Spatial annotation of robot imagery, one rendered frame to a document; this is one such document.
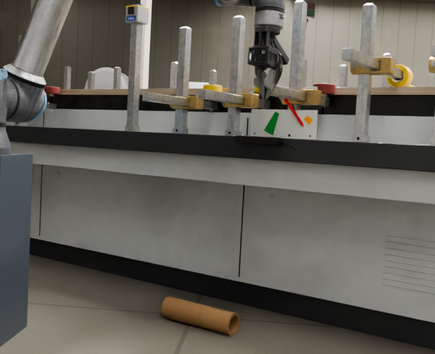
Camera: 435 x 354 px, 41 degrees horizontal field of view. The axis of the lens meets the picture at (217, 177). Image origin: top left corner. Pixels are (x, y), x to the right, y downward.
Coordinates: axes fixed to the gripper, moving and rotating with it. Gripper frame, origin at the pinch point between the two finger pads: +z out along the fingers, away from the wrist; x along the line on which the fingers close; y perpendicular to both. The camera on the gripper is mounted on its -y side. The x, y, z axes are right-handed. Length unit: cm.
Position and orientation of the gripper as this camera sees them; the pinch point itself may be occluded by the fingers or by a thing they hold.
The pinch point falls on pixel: (266, 95)
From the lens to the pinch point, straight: 184.2
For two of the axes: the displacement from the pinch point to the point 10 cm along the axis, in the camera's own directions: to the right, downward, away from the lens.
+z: -0.8, 10.0, 0.4
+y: -5.7, -0.1, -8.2
